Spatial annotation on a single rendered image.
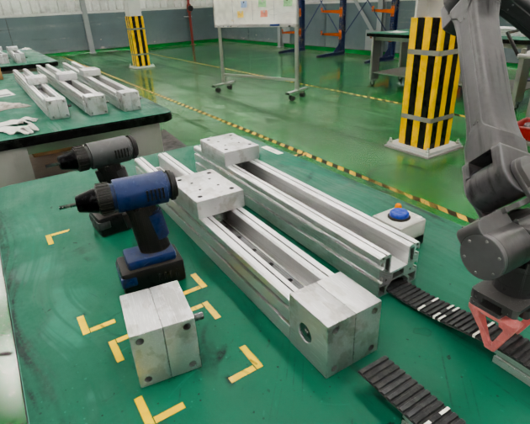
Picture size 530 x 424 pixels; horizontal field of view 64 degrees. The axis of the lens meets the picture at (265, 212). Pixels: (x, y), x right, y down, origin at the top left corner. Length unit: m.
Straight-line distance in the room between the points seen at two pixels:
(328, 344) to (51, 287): 0.57
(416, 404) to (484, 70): 0.47
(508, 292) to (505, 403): 0.15
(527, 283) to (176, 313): 0.47
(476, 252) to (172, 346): 0.42
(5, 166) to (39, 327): 1.49
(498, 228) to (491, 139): 0.13
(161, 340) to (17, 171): 1.74
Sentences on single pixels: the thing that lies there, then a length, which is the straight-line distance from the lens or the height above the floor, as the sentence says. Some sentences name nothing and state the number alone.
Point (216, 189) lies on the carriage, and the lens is 0.92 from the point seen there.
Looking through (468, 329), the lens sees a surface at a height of 0.80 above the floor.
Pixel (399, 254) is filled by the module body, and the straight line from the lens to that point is 0.83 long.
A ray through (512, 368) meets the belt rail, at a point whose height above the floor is 0.79.
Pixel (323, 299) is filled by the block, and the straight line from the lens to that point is 0.63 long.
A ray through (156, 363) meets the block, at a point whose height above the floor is 0.82.
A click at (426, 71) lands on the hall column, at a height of 0.69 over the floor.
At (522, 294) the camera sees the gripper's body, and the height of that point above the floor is 0.91.
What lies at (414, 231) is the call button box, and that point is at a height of 0.82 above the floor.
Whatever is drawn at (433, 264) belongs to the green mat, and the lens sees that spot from 0.92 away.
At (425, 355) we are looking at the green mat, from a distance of 0.71.
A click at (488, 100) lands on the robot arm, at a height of 1.13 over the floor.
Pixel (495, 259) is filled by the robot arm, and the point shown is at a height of 0.99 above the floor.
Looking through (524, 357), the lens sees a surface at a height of 0.82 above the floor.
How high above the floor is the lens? 1.26
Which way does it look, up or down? 26 degrees down
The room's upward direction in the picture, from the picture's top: 3 degrees counter-clockwise
